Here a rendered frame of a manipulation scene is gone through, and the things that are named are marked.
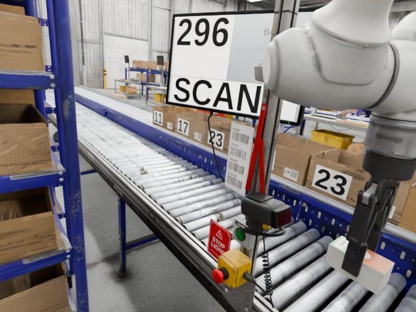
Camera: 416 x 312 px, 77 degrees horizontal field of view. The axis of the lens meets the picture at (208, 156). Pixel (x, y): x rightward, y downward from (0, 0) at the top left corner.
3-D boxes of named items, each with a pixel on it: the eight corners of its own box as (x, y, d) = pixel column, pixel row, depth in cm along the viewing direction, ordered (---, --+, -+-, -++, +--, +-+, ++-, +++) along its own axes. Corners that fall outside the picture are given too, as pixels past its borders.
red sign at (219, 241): (207, 251, 89) (210, 218, 85) (208, 250, 90) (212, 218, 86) (239, 281, 78) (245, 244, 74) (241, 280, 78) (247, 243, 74)
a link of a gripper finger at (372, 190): (391, 179, 44) (383, 176, 41) (379, 207, 45) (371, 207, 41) (376, 174, 46) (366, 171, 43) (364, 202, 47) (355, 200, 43)
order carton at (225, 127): (203, 146, 185) (205, 122, 180) (233, 142, 203) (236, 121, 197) (243, 163, 156) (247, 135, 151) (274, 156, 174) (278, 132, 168)
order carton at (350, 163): (303, 188, 126) (311, 155, 121) (333, 177, 144) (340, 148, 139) (397, 228, 97) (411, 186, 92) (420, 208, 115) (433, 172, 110)
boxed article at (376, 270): (376, 295, 46) (384, 274, 45) (323, 262, 54) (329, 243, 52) (387, 282, 50) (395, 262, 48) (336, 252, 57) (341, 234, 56)
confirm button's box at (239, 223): (229, 238, 76) (233, 218, 74) (238, 235, 78) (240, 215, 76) (247, 251, 71) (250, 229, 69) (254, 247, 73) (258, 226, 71)
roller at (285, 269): (242, 294, 84) (244, 281, 83) (324, 241, 116) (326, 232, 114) (254, 304, 80) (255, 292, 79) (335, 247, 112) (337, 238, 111)
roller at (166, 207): (158, 216, 126) (155, 206, 127) (234, 194, 158) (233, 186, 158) (162, 216, 122) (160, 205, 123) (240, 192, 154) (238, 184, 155)
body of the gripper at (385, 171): (377, 143, 50) (364, 188, 52) (358, 148, 44) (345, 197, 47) (426, 155, 44) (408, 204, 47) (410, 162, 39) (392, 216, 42)
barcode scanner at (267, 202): (275, 252, 59) (277, 208, 57) (237, 233, 68) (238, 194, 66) (291, 242, 63) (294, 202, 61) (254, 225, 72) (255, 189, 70)
